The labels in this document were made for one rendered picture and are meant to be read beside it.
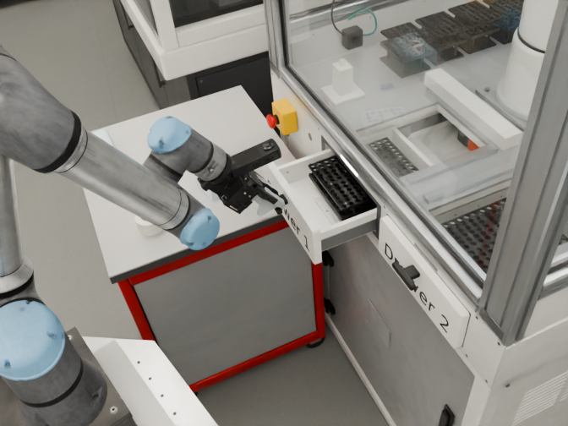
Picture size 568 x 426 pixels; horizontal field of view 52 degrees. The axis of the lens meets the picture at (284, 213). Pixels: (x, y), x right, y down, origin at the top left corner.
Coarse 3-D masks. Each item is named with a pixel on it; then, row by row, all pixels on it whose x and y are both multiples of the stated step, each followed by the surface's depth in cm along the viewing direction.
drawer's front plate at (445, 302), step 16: (384, 224) 125; (384, 240) 128; (400, 240) 120; (384, 256) 131; (400, 256) 123; (416, 256) 117; (432, 272) 114; (432, 288) 113; (448, 288) 111; (448, 304) 109; (432, 320) 119; (448, 320) 112; (464, 320) 107; (448, 336) 114
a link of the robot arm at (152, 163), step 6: (150, 156) 111; (144, 162) 112; (150, 162) 110; (156, 162) 110; (150, 168) 110; (156, 168) 110; (162, 168) 110; (168, 168) 110; (162, 174) 110; (168, 174) 110; (174, 174) 111; (180, 174) 112; (168, 180) 109; (174, 180) 112; (180, 186) 109
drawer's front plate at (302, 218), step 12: (264, 168) 145; (276, 168) 139; (276, 180) 137; (288, 192) 133; (288, 204) 134; (300, 204) 130; (300, 216) 129; (300, 228) 132; (312, 228) 124; (300, 240) 136; (312, 240) 126; (312, 252) 130
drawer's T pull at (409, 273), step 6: (396, 264) 118; (396, 270) 117; (402, 270) 117; (408, 270) 117; (414, 270) 116; (402, 276) 116; (408, 276) 115; (414, 276) 116; (408, 282) 114; (414, 288) 114
